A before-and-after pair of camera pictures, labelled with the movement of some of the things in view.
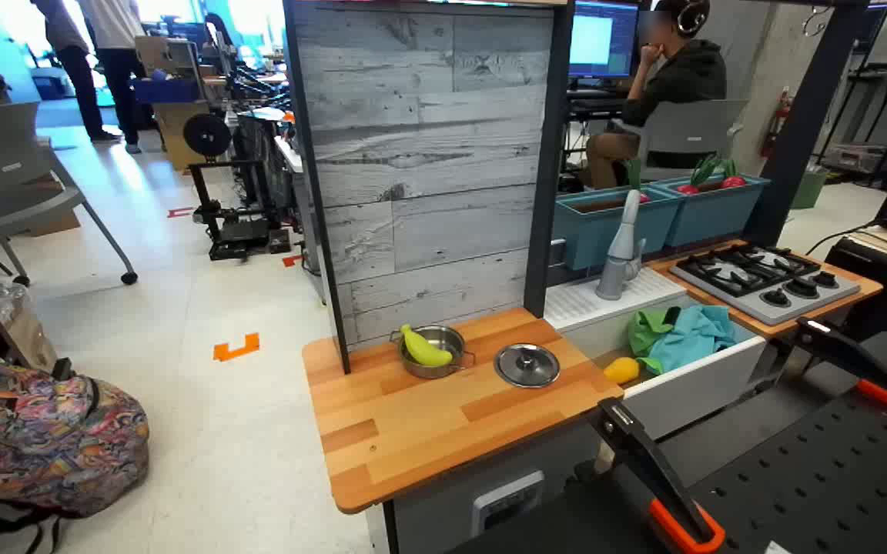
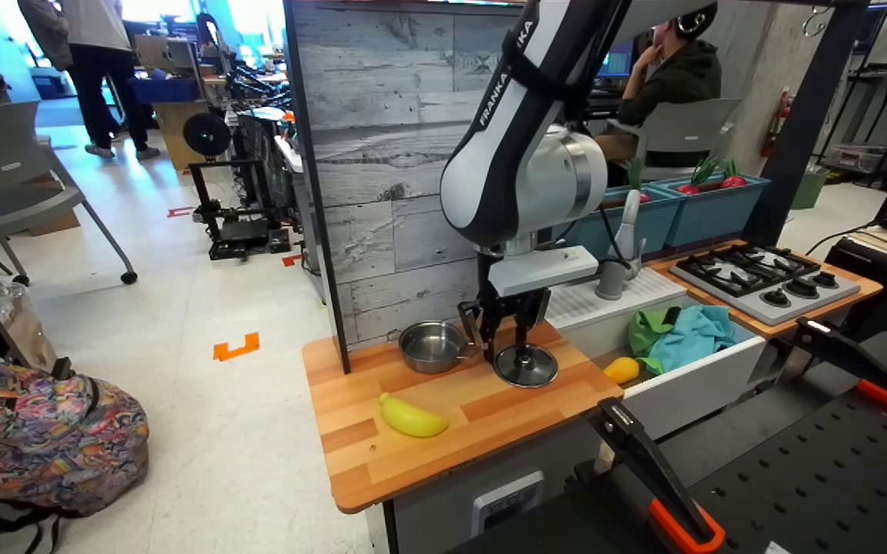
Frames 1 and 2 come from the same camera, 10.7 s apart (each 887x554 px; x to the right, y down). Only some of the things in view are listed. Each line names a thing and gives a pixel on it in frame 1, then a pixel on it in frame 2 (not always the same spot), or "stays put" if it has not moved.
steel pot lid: [528, 363] stays put
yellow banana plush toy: [427, 353] → [414, 419]
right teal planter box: [719, 218] stays put
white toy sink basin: [689, 395] stays put
